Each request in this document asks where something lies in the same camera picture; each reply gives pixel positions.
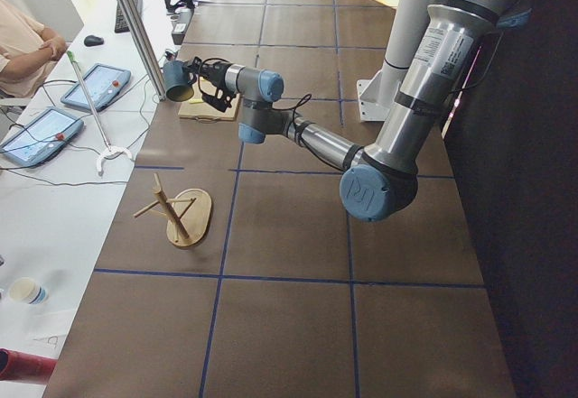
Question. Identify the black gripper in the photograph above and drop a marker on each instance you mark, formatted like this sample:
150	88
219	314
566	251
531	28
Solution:
214	73

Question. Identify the blue ceramic mug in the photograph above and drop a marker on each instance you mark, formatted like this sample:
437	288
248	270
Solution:
174	81

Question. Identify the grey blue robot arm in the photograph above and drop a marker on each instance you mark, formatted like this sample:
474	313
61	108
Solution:
431	43

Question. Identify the wooden mug rack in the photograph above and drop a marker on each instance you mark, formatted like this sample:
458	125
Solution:
188	213

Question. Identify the paper cup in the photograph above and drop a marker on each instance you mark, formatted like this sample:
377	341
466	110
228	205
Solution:
26	290

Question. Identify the bamboo cutting board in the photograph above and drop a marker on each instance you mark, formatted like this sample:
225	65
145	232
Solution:
196	108

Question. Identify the far teach pendant tablet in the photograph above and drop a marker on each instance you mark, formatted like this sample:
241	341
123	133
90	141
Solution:
103	82

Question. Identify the teach pendant tablet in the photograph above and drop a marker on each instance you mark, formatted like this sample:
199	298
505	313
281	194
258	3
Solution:
103	82
43	138

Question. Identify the black computer mouse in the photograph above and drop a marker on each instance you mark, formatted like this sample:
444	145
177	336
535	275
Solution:
93	40

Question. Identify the white reacher stick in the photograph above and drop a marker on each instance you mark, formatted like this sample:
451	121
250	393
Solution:
111	151

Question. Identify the near teach pendant tablet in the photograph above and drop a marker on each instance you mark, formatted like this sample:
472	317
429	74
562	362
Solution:
43	138

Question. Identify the seated person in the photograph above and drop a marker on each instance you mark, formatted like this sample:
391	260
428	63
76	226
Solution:
29	52

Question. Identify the red cylinder object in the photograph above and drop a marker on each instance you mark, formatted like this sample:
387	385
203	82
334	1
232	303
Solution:
26	368

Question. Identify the aluminium frame post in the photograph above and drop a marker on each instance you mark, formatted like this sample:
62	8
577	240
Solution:
143	46

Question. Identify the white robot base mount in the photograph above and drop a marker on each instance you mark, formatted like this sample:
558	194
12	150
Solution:
372	102

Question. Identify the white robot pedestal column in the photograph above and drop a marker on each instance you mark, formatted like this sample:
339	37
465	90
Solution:
411	20

